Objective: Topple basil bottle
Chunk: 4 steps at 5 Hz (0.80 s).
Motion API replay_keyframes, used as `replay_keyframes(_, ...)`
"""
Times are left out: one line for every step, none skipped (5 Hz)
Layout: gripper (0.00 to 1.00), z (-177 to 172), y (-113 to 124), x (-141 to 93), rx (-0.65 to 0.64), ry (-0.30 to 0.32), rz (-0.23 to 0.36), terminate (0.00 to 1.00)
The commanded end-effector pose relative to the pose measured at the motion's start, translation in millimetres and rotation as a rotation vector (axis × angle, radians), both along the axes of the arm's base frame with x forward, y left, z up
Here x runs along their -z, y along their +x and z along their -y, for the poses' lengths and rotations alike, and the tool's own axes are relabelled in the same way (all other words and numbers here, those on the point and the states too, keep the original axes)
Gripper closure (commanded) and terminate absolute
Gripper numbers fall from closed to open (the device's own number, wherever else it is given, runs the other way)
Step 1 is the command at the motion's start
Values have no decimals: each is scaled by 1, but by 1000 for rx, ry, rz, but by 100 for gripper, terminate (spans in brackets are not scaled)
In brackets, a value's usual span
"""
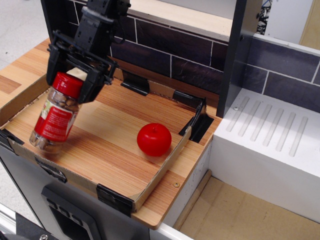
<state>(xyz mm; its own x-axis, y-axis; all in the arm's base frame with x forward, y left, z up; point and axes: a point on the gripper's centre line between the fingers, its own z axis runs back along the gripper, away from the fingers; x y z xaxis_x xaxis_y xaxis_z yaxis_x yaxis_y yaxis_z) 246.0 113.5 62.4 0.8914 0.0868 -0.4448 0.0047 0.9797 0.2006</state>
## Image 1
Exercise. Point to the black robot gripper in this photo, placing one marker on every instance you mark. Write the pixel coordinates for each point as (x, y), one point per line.
(85, 46)

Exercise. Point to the red lidded basil spice bottle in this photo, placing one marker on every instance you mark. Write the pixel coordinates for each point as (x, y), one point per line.
(58, 114)

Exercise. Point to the cardboard fence with black tape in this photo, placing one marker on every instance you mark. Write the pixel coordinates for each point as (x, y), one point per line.
(102, 146)

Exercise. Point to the cream toy garlic bulb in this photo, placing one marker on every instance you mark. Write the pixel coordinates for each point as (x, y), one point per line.
(76, 72)

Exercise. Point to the red toy apple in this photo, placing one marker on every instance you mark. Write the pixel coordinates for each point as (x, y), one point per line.
(154, 139)

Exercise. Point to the wooden ledge shelf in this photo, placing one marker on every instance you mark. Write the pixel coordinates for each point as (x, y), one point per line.
(193, 21)

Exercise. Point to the black oven control panel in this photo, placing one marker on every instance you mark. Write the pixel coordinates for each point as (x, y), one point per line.
(73, 222)

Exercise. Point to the white sink drainboard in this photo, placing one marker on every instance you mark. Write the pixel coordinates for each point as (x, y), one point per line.
(270, 149)

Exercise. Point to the dark grey vertical post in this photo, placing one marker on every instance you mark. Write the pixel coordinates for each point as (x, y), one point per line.
(244, 26)

